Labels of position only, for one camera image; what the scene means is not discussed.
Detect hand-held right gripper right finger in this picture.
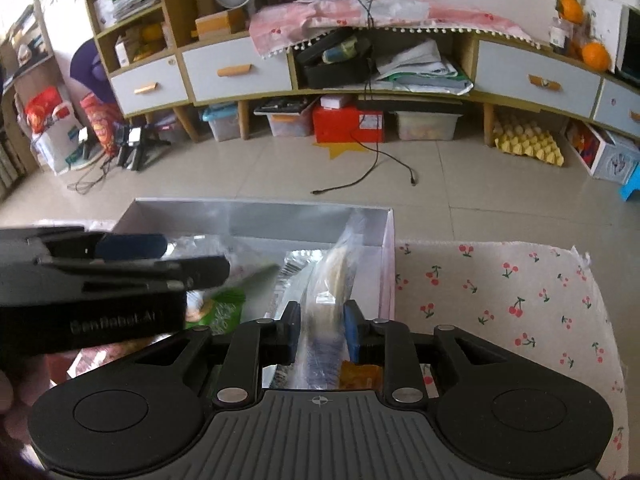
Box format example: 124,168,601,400
344,300,507,406

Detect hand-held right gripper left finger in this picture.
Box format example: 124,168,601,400
132,301,302,407

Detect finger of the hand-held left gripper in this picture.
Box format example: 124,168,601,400
35,255,232,293
0,227,167,263

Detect yellow snack packet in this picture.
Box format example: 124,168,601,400
341,362,380,391

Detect green snack packet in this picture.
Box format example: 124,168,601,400
187,265,281,336

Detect silver snack packet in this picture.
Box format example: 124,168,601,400
282,249,331,283

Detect pink cardboard box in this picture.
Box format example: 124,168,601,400
65,197,398,396

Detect person's left hand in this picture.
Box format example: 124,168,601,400
0,355,53,461

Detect black devices with tripod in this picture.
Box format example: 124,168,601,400
115,125,171,171

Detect red printed bag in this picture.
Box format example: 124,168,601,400
80,92,123,158

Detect white shopping bag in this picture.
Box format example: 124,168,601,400
32,102,83,176

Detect blue lid storage bin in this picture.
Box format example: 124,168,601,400
201,104,242,142

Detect cherry print cloth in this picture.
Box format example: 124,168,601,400
37,217,632,480

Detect small white cabinet drawer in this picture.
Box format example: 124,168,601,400
109,55,190,115
592,80,640,136

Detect red gift bag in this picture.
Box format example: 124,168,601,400
25,87,63,133

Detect clear storage bin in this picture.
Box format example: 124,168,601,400
254,100,316,137
395,110,463,142

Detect yellow star sticker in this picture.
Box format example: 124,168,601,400
312,141,381,162

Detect red cardboard box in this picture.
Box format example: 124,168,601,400
312,102,387,144

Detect wide white cabinet drawer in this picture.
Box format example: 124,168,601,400
475,40,601,113
181,37,293,102

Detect wooden side shelf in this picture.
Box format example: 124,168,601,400
0,0,56,201

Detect black case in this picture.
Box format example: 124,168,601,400
295,27,373,90

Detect orange cardboard box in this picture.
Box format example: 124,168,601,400
195,10,248,41

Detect stack of documents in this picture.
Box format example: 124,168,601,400
95,0,163,26

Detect wooden cabinet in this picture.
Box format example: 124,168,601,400
85,0,640,148

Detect yellow egg tray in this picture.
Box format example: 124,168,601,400
492,115,566,167

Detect pile of papers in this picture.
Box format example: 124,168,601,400
375,40,473,96

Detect white storage cube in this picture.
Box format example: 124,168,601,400
565,120,640,181

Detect blue plastic stool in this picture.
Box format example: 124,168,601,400
620,165,640,201

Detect pink tasselled cloth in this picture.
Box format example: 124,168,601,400
248,0,543,58

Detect orange fruit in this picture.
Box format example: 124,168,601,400
580,42,612,72
557,0,585,23

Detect black microwave oven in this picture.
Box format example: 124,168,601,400
615,5,640,81

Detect black cable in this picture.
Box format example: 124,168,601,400
312,0,418,196

